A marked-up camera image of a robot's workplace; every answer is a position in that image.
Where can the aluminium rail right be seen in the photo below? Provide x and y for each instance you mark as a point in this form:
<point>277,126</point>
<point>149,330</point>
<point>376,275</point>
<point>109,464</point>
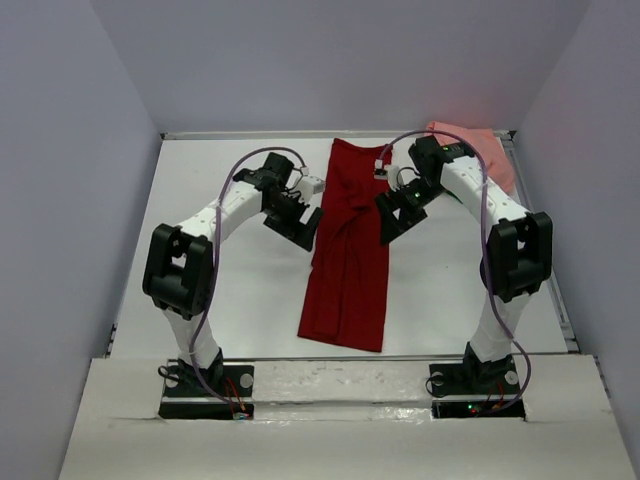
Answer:
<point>508,143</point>

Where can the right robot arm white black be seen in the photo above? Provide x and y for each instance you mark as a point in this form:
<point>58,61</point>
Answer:
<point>516,250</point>

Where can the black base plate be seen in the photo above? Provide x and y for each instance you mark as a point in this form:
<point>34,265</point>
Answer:
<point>229,397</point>
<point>450,395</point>

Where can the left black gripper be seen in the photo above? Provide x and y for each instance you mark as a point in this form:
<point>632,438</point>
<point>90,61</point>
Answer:
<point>292,230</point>

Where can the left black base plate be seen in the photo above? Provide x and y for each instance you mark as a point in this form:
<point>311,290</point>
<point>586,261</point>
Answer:
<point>229,397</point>

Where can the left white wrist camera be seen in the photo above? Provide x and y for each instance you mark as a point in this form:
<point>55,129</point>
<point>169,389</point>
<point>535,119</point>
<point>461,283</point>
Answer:
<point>307,186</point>

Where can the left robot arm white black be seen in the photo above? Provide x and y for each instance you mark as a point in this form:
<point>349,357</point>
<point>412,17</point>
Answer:
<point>183,261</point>

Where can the pink t shirt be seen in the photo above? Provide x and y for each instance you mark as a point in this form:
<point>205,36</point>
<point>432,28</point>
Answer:
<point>498,166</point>

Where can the red t shirt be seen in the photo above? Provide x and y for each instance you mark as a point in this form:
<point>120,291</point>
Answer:
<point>346,295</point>

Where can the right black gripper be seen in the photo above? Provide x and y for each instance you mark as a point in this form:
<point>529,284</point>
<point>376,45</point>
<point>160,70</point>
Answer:
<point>391,227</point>

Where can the green t shirt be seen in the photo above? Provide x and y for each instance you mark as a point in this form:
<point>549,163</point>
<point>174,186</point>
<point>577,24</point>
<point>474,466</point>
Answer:
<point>452,195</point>

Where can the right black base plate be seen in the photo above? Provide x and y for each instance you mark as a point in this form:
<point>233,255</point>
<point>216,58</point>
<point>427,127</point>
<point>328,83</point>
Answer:
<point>450,395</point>

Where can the aluminium rail back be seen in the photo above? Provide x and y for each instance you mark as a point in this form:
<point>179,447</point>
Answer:
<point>284,134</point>

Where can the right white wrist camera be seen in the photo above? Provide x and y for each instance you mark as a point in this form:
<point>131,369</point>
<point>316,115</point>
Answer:
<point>390,173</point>

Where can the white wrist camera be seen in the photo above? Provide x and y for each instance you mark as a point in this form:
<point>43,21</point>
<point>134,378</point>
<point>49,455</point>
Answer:
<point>307,186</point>
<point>390,173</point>

